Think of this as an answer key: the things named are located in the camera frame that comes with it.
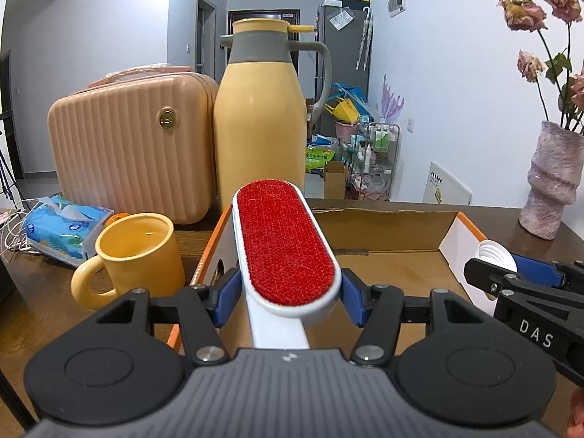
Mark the pink textured vase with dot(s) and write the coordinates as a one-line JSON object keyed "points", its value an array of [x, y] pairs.
{"points": [[554, 176]]}

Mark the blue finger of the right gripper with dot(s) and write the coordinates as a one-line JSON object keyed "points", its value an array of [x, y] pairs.
{"points": [[538, 272]]}

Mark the orange tangerine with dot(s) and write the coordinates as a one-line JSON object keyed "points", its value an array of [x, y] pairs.
{"points": [[115, 217]]}

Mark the small cardboard box floor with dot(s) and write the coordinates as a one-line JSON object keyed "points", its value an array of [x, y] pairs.
{"points": [[335, 180]]}

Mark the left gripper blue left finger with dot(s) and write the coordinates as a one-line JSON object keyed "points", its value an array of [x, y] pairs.
{"points": [[228, 291]]}

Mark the red cardboard pumpkin box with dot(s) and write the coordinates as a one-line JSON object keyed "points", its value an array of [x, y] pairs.
{"points": [[416, 248]]}

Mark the person's hand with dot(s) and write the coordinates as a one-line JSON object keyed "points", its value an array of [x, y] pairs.
{"points": [[575, 426]]}

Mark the blue tissue pack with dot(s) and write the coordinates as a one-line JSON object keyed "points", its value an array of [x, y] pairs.
{"points": [[63, 230]]}

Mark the pink ribbed small suitcase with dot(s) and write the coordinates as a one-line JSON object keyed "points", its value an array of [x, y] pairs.
{"points": [[139, 140]]}

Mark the white board against wall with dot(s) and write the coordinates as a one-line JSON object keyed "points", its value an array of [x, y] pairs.
{"points": [[443, 189]]}

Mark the red white lint brush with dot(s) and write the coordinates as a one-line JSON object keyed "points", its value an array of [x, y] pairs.
{"points": [[289, 273]]}

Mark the yellow thermos jug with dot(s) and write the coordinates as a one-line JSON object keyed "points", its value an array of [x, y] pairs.
{"points": [[261, 122]]}

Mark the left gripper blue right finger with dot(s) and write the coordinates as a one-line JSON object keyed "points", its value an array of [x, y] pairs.
{"points": [[354, 297]]}

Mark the yellow watering can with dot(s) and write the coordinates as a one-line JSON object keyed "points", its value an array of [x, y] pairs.
{"points": [[343, 110]]}

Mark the yellow ceramic mug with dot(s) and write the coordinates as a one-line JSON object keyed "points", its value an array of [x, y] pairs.
{"points": [[137, 251]]}

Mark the grey refrigerator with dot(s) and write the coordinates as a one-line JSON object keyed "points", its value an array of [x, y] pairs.
{"points": [[343, 44]]}

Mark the wire storage cart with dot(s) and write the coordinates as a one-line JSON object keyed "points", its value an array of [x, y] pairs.
{"points": [[373, 151]]}

